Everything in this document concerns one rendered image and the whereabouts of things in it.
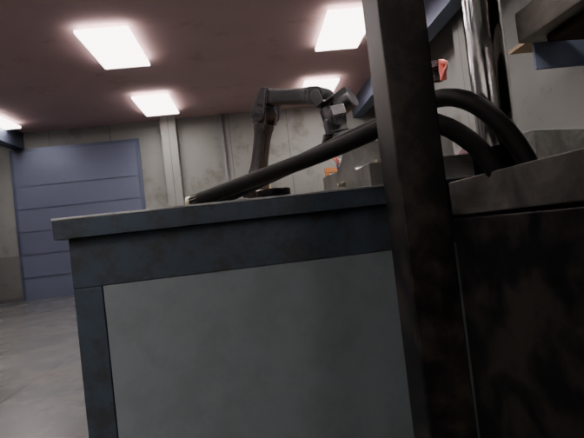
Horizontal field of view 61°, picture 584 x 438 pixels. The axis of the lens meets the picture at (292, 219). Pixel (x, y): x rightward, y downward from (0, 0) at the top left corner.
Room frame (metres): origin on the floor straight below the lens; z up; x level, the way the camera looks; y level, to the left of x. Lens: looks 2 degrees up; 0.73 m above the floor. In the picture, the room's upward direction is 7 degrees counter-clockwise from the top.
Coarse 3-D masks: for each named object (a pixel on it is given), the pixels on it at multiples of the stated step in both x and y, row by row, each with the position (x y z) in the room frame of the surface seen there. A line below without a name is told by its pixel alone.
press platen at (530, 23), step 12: (540, 0) 0.73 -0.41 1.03; (552, 0) 0.71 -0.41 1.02; (564, 0) 0.69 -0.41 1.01; (576, 0) 0.66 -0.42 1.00; (528, 12) 0.76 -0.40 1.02; (540, 12) 0.74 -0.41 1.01; (552, 12) 0.71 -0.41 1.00; (564, 12) 0.69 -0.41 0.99; (576, 12) 0.69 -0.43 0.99; (516, 24) 0.80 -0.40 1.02; (528, 24) 0.77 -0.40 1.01; (540, 24) 0.74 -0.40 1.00; (552, 24) 0.73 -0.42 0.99; (528, 36) 0.77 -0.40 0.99; (540, 36) 0.78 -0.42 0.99
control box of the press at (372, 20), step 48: (384, 0) 0.59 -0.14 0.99; (384, 48) 0.59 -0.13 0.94; (384, 96) 0.61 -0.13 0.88; (432, 96) 0.60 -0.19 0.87; (384, 144) 0.63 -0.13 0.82; (432, 144) 0.60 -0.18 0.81; (432, 192) 0.60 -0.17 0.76; (432, 240) 0.60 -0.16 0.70; (432, 288) 0.60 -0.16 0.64; (432, 336) 0.60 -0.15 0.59; (432, 384) 0.59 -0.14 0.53; (432, 432) 0.59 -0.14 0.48
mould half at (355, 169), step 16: (368, 144) 1.21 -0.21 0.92; (448, 144) 1.24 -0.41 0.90; (352, 160) 1.21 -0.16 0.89; (368, 160) 1.21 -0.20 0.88; (448, 160) 1.11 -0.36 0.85; (464, 160) 1.11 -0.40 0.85; (336, 176) 1.39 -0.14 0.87; (352, 176) 1.23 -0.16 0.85; (368, 176) 1.10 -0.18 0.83; (448, 176) 1.11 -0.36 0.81
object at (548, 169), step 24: (504, 168) 0.71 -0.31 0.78; (528, 168) 0.65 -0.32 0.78; (552, 168) 0.61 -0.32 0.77; (576, 168) 0.56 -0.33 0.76; (456, 192) 0.86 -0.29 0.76; (480, 192) 0.78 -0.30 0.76; (504, 192) 0.71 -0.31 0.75; (528, 192) 0.66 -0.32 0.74; (552, 192) 0.61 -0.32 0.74; (576, 192) 0.57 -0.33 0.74
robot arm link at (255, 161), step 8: (272, 112) 1.79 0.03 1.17; (264, 120) 1.76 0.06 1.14; (272, 120) 1.80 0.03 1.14; (256, 128) 1.79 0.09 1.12; (264, 128) 1.78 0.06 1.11; (272, 128) 1.81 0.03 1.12; (256, 136) 1.80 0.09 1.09; (264, 136) 1.79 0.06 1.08; (256, 144) 1.80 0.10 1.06; (264, 144) 1.80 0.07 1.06; (256, 152) 1.81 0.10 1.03; (264, 152) 1.80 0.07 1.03; (256, 160) 1.81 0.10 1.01; (264, 160) 1.81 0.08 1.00; (256, 168) 1.81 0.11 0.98
